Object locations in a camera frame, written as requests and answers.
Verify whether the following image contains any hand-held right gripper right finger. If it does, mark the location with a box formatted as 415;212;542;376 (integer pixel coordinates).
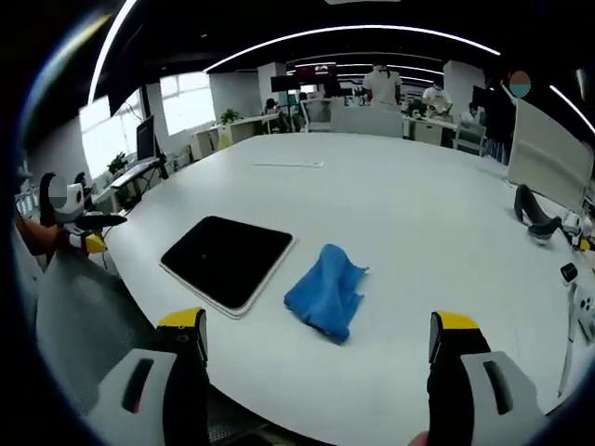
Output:
426;309;548;446

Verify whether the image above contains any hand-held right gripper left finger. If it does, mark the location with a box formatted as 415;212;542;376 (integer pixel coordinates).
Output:
95;306;211;446

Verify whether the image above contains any black mirror with white frame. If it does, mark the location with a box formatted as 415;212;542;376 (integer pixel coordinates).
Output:
159;215;298;321

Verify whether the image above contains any blue cleaning cloth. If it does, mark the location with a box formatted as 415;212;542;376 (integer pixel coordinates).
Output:
283;243;371;347

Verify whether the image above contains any keyboard on stand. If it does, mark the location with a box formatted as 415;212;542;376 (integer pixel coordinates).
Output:
110;156;169;190

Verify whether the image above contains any dark standing monitor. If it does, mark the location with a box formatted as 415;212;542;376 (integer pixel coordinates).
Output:
135;114;158;162

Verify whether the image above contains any white game controller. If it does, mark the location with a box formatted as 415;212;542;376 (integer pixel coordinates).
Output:
575;295;595;329

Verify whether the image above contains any dark grey curved object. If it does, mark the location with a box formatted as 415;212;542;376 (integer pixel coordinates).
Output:
512;183;564;243

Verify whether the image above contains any black monitor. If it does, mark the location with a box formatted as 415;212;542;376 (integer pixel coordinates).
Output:
270;74;303;95

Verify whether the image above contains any white office chair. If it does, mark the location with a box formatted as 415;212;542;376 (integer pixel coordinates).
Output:
452;124;488;158

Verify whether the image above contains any white partition board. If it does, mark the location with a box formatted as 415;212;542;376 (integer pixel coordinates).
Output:
505;98;595;211

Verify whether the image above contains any red screen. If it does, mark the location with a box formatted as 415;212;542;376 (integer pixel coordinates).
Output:
294;64;338;84

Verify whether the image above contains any white cable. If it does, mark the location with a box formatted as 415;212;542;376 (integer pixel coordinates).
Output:
556;282;588;399

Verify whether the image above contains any white table cable cover strip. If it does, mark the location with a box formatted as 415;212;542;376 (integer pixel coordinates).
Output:
249;159;326;169

